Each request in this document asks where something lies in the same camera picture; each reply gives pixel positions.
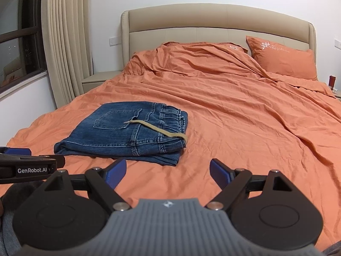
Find beige drawstring cord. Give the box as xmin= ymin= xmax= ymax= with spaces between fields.
xmin=123 ymin=119 xmax=188 ymax=141

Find beige padded headboard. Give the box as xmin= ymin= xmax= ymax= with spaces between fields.
xmin=120 ymin=3 xmax=317 ymax=72

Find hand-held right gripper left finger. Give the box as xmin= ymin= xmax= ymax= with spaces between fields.
xmin=44 ymin=158 xmax=133 ymax=212

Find orange pillow with white print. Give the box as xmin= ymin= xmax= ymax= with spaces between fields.
xmin=246 ymin=35 xmax=318 ymax=81
xmin=205 ymin=42 xmax=249 ymax=54

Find dark framed window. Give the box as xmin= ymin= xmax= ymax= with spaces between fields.
xmin=0 ymin=0 xmax=49 ymax=92

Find orange duvet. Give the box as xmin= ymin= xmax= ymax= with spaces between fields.
xmin=0 ymin=42 xmax=341 ymax=251

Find person's grey clothing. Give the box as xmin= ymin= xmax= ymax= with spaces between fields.
xmin=0 ymin=183 xmax=30 ymax=256

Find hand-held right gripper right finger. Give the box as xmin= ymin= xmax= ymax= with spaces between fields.
xmin=205 ymin=159 xmax=297 ymax=211

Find beige pleated curtain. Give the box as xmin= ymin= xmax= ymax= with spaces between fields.
xmin=41 ymin=0 xmax=94 ymax=110

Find blue denim pants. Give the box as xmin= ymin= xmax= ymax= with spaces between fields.
xmin=54 ymin=101 xmax=189 ymax=167

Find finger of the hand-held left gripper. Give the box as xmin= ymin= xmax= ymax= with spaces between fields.
xmin=0 ymin=147 xmax=33 ymax=156

